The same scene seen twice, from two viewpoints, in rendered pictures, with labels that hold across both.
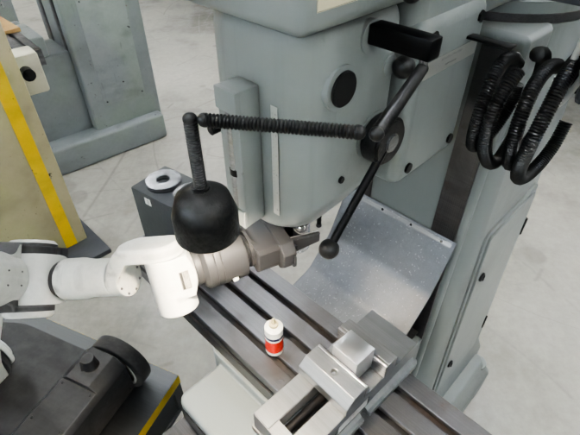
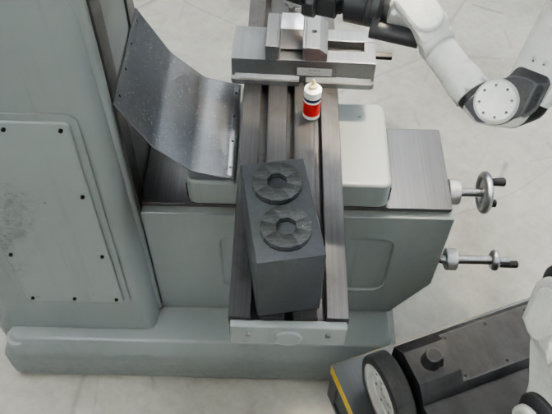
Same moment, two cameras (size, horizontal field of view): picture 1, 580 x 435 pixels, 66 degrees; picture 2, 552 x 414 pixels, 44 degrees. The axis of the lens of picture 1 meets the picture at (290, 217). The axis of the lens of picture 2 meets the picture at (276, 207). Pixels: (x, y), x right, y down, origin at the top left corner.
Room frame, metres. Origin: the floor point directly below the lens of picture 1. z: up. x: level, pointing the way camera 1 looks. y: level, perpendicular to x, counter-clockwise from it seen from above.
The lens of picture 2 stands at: (1.43, 0.80, 2.05)
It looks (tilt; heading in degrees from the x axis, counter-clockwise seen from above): 53 degrees down; 226
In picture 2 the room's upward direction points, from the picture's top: 1 degrees clockwise
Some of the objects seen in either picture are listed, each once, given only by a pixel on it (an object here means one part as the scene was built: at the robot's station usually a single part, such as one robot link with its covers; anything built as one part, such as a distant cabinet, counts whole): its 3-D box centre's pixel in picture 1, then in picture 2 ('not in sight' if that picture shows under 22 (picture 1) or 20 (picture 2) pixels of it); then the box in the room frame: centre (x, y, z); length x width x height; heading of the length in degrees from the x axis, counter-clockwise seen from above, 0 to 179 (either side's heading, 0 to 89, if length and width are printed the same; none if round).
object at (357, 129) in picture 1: (288, 126); not in sight; (0.36, 0.00, 1.58); 0.17 x 0.01 x 0.01; 81
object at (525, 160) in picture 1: (507, 109); not in sight; (0.65, -0.34, 1.45); 0.18 x 0.16 x 0.21; 135
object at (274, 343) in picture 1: (274, 334); (312, 97); (0.57, 0.03, 0.96); 0.04 x 0.04 x 0.11
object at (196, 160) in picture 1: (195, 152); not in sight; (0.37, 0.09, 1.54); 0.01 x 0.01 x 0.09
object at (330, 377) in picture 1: (331, 378); (315, 38); (0.45, -0.08, 0.99); 0.12 x 0.06 x 0.04; 43
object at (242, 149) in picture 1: (242, 158); not in sight; (0.51, 0.06, 1.45); 0.04 x 0.04 x 0.21; 45
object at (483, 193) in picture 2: not in sight; (471, 192); (0.24, 0.34, 0.60); 0.16 x 0.12 x 0.12; 135
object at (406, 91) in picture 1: (402, 97); not in sight; (0.42, -0.11, 1.58); 0.17 x 0.01 x 0.01; 153
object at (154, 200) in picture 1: (183, 216); (280, 235); (0.91, 0.28, 1.00); 0.22 x 0.12 x 0.20; 55
